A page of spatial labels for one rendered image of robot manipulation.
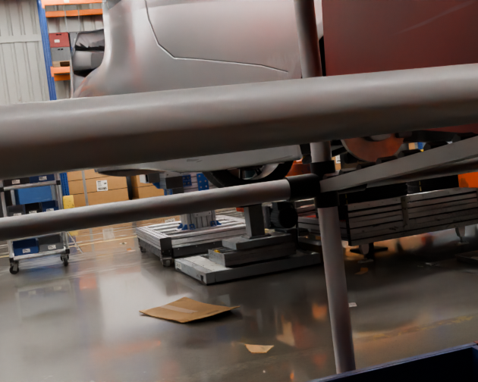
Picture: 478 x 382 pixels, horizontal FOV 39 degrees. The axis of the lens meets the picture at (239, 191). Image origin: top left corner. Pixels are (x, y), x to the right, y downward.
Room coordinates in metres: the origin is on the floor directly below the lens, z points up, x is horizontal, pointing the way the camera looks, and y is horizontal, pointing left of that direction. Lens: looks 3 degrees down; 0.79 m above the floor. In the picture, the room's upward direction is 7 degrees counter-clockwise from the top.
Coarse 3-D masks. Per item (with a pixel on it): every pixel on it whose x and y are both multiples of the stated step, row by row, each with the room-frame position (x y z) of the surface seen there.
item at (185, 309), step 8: (184, 296) 3.83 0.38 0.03; (168, 304) 3.75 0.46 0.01; (176, 304) 3.73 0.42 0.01; (184, 304) 3.70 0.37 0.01; (192, 304) 3.68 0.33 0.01; (200, 304) 3.66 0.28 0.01; (208, 304) 3.63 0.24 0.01; (144, 312) 3.61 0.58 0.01; (152, 312) 3.60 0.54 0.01; (160, 312) 3.58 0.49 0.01; (168, 312) 3.56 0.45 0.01; (176, 312) 3.53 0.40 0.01; (184, 312) 3.50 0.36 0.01; (192, 312) 3.47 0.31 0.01; (200, 312) 3.44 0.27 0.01; (208, 312) 3.43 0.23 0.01; (216, 312) 3.35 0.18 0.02; (176, 320) 3.34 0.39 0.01; (184, 320) 3.34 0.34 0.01; (192, 320) 3.27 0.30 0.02
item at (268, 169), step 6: (258, 168) 4.68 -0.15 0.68; (264, 168) 4.73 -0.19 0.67; (270, 168) 4.61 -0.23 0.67; (276, 168) 4.52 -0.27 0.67; (228, 174) 4.42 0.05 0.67; (240, 174) 4.64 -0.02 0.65; (258, 174) 4.68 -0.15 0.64; (264, 174) 4.58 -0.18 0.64; (270, 174) 4.51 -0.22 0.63; (240, 180) 4.44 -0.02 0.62; (246, 180) 4.45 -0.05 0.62; (252, 180) 4.46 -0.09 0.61; (258, 180) 4.48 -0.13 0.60
